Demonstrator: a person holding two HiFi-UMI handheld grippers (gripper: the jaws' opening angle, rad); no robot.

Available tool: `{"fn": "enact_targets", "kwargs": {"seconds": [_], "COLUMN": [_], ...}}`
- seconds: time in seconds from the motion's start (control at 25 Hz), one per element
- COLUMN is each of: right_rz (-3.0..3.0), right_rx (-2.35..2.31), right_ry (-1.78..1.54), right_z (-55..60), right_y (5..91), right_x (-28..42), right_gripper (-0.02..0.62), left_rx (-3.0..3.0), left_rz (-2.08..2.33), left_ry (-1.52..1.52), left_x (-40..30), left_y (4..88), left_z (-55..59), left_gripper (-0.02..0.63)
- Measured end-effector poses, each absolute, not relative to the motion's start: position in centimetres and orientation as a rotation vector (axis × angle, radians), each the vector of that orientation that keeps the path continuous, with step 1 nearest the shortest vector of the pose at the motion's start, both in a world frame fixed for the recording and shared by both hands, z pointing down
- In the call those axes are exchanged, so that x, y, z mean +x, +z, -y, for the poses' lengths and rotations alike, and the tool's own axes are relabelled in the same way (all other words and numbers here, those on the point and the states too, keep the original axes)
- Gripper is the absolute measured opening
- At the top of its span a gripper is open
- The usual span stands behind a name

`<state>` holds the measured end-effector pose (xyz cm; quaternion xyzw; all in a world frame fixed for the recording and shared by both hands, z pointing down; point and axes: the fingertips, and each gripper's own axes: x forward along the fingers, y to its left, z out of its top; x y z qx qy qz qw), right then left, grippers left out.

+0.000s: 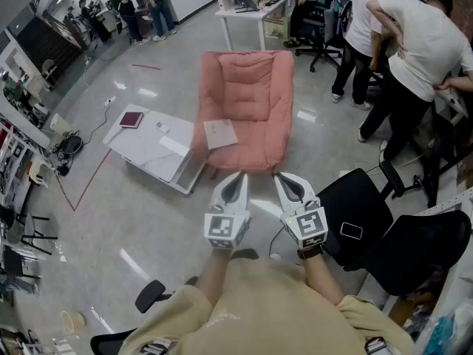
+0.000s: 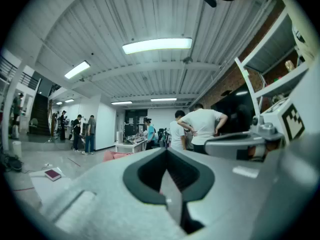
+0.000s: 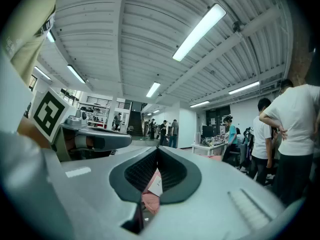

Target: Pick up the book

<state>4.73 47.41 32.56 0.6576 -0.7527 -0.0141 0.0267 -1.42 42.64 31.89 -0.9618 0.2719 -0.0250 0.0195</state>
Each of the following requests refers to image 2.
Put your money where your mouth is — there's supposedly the dark staircase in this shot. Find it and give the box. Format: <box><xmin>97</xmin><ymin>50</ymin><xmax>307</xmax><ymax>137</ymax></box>
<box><xmin>29</xmin><ymin>93</ymin><xmax>52</xmax><ymax>137</ymax></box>

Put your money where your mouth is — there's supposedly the black balcony railing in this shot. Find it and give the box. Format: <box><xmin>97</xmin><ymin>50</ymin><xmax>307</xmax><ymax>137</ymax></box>
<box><xmin>0</xmin><ymin>55</ymin><xmax>41</xmax><ymax>90</ymax></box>

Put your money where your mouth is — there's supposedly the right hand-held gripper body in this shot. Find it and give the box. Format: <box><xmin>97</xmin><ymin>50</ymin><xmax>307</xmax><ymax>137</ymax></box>
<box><xmin>248</xmin><ymin>97</ymin><xmax>306</xmax><ymax>161</ymax></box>

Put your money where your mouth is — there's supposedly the white metal shelf unit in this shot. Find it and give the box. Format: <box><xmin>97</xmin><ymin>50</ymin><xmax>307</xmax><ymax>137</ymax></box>
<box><xmin>234</xmin><ymin>7</ymin><xmax>311</xmax><ymax>125</ymax></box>

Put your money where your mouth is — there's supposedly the golden shelf ornament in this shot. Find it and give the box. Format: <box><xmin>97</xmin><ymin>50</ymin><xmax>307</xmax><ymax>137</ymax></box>
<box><xmin>284</xmin><ymin>59</ymin><xmax>296</xmax><ymax>73</ymax></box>

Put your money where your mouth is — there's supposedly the cluttered white desk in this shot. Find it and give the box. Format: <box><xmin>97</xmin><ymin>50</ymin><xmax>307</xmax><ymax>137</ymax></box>
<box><xmin>114</xmin><ymin>131</ymin><xmax>149</xmax><ymax>154</ymax></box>

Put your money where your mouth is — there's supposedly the white support column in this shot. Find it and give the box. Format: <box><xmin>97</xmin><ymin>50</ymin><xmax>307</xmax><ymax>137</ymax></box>
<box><xmin>1</xmin><ymin>63</ymin><xmax>26</xmax><ymax>152</ymax></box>

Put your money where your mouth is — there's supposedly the maroon hardcover book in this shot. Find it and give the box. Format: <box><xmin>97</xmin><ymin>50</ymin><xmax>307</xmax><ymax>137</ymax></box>
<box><xmin>44</xmin><ymin>168</ymin><xmax>62</xmax><ymax>182</ymax></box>

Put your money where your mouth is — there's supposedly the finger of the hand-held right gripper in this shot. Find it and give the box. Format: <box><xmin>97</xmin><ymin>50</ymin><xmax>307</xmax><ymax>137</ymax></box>
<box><xmin>203</xmin><ymin>131</ymin><xmax>266</xmax><ymax>161</ymax></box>

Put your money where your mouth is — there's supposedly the pink cushioned armchair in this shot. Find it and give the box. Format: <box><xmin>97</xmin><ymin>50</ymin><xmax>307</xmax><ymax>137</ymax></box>
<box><xmin>102</xmin><ymin>150</ymin><xmax>135</xmax><ymax>163</ymax></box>

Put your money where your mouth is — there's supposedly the large black wall screen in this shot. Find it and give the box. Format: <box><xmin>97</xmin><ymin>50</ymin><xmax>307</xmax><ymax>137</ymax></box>
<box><xmin>211</xmin><ymin>82</ymin><xmax>255</xmax><ymax>137</ymax></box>

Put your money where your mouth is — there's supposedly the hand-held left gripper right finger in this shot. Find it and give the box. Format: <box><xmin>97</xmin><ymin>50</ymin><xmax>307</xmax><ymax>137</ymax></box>
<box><xmin>166</xmin><ymin>131</ymin><xmax>320</xmax><ymax>240</ymax></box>

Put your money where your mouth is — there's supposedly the white trash can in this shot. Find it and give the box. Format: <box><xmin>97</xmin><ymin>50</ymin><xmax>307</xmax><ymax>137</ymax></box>
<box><xmin>12</xmin><ymin>140</ymin><xmax>23</xmax><ymax>159</ymax></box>

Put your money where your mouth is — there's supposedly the white marble coffee table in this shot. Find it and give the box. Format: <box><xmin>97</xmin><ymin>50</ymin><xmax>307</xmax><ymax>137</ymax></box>
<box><xmin>28</xmin><ymin>167</ymin><xmax>73</xmax><ymax>206</ymax></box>

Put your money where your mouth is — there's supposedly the person's beige shirt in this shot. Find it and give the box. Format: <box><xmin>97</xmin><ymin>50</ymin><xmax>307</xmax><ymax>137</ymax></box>
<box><xmin>277</xmin><ymin>0</ymin><xmax>320</xmax><ymax>65</ymax></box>

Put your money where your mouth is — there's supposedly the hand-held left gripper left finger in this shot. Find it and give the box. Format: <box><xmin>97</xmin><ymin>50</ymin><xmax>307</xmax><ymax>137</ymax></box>
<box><xmin>39</xmin><ymin>147</ymin><xmax>187</xmax><ymax>240</ymax></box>

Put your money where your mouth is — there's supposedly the black coiled cable pile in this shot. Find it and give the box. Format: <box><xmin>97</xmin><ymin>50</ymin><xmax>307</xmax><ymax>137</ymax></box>
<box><xmin>0</xmin><ymin>153</ymin><xmax>24</xmax><ymax>173</ymax></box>

